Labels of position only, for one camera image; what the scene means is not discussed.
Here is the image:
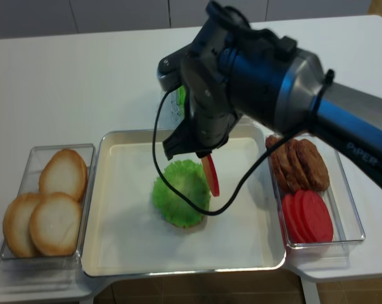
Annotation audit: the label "back brown meat patty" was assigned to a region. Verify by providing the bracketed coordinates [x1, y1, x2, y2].
[265, 136, 290, 193]

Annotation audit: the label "front brown meat patty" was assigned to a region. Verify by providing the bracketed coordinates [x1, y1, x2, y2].
[296, 139, 330, 192]

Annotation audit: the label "cream metal tray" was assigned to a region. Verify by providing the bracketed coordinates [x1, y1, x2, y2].
[81, 130, 286, 277]

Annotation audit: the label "white table leg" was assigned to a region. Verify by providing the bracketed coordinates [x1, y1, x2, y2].
[300, 276, 321, 304]

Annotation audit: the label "red tomato slice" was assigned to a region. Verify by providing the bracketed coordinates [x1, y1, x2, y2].
[292, 190, 310, 243]
[300, 191, 334, 243]
[201, 155, 220, 197]
[282, 194, 302, 243]

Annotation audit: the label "left bun half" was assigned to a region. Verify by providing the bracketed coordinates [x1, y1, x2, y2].
[3, 193, 41, 258]

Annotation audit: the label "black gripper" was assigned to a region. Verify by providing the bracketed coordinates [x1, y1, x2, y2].
[163, 27, 239, 160]

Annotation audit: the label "green lettuce leaf on bun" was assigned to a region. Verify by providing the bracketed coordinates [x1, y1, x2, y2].
[152, 160, 210, 225]

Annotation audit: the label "back bun half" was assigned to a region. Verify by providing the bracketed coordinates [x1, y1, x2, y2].
[39, 149, 87, 201]

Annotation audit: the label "green lettuce leaves in bin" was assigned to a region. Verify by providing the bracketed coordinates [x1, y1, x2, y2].
[176, 85, 186, 107]

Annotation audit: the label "front bun half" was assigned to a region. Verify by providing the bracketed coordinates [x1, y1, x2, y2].
[29, 193, 82, 257]

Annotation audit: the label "brown meat patty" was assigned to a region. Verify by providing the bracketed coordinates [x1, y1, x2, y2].
[286, 139, 310, 190]
[296, 139, 330, 192]
[265, 136, 290, 193]
[275, 144, 301, 193]

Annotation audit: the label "clear bin with lettuce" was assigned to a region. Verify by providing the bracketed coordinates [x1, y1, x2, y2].
[169, 90, 185, 126]

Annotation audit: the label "clear bin with patties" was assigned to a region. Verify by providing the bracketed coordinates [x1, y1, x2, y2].
[268, 134, 365, 260]

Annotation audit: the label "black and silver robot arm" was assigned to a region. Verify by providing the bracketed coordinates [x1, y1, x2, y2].
[158, 1, 382, 189]

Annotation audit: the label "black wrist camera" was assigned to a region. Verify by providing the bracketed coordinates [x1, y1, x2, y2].
[156, 44, 190, 92]

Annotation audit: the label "clear bin with buns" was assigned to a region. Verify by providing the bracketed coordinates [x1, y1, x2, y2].
[0, 144, 95, 269]

